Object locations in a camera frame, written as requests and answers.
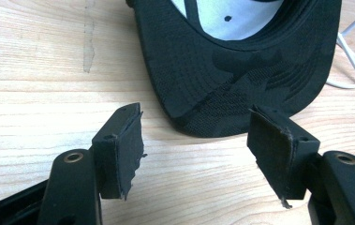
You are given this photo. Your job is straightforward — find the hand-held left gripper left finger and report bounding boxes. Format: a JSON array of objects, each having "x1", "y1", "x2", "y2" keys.
[{"x1": 37, "y1": 102, "x2": 148, "y2": 225}]

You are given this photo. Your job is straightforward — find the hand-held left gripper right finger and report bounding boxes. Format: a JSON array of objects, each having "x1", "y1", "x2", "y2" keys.
[{"x1": 246, "y1": 104, "x2": 355, "y2": 225}]

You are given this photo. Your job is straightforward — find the black and white cap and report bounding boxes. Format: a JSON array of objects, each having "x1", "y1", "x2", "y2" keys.
[{"x1": 126, "y1": 0, "x2": 343, "y2": 139}]

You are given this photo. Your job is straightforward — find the white cable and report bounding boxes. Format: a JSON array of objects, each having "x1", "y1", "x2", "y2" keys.
[{"x1": 325, "y1": 1, "x2": 355, "y2": 90}]

